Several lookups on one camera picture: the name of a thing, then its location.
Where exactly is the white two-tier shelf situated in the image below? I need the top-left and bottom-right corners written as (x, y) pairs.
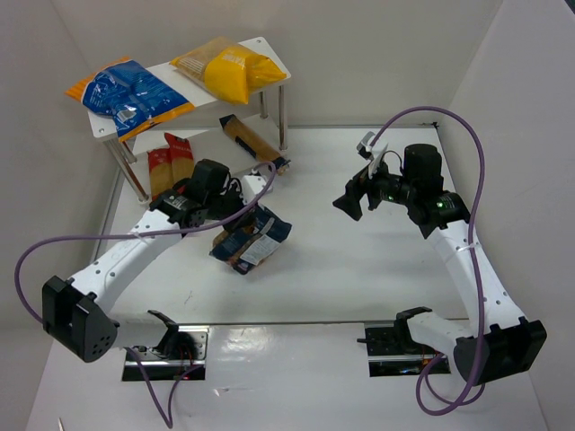
top-left (87, 37), bottom-right (291, 204)

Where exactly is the red spaghetti pack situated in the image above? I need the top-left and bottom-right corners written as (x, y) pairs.
top-left (164, 133), bottom-right (195, 182)
top-left (147, 148), bottom-right (173, 199)

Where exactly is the brown spaghetti box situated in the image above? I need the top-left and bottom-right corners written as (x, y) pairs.
top-left (219, 114), bottom-right (289, 175)

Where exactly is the yellow pasta bag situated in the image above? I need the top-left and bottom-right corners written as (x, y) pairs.
top-left (170, 37), bottom-right (287, 104)

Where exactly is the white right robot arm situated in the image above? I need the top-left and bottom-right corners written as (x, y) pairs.
top-left (333, 144), bottom-right (547, 384)

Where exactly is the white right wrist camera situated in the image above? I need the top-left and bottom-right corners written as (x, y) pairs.
top-left (356, 131), bottom-right (389, 179)

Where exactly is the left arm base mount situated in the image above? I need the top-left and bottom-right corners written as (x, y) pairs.
top-left (131, 326), bottom-right (210, 382)

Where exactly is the tricolour fusilli pasta bag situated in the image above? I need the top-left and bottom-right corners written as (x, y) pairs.
top-left (209, 205), bottom-right (292, 275)

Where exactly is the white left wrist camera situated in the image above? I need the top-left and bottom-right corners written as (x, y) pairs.
top-left (240, 174), bottom-right (267, 206)

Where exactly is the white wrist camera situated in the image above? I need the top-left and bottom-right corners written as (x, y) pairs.
top-left (356, 131), bottom-right (389, 179)
top-left (240, 174), bottom-right (267, 206)

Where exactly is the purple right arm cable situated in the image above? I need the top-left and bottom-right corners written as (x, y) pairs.
top-left (370, 105), bottom-right (488, 415)

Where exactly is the blue orange pasta bag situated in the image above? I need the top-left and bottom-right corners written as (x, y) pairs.
top-left (66, 57), bottom-right (195, 142)

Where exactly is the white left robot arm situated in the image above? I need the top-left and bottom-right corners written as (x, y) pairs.
top-left (42, 159), bottom-right (269, 363)

